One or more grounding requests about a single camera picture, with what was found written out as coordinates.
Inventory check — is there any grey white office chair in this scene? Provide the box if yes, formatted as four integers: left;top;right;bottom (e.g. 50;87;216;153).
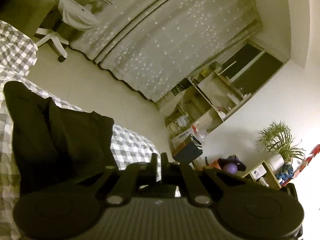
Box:
36;0;112;63

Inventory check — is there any grey star curtain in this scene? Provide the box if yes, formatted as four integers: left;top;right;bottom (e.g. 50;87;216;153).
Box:
70;0;261;102

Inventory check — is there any potted green plant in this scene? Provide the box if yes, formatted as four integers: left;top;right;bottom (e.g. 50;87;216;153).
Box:
258;120;305;174

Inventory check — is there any dark waste bin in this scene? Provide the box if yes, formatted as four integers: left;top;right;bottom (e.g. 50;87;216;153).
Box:
172;135;203;164

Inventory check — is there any wooden shelf unit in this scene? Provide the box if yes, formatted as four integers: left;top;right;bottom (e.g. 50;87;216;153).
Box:
156;41;284;148

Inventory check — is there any dark green sofa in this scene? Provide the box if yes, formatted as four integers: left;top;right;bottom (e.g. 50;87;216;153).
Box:
1;0;55;38

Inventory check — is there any black garment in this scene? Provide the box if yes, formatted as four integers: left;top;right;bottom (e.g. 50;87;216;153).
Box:
3;81;117;196

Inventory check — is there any small wooden side cabinet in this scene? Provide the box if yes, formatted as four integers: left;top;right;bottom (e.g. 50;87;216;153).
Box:
241;160;281;190

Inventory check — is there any purple ball toy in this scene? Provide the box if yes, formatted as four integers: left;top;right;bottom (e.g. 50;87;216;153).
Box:
217;154;246;174

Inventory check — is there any grey white checkered quilt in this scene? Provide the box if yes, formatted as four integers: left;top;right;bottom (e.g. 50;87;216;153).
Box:
1;21;158;239

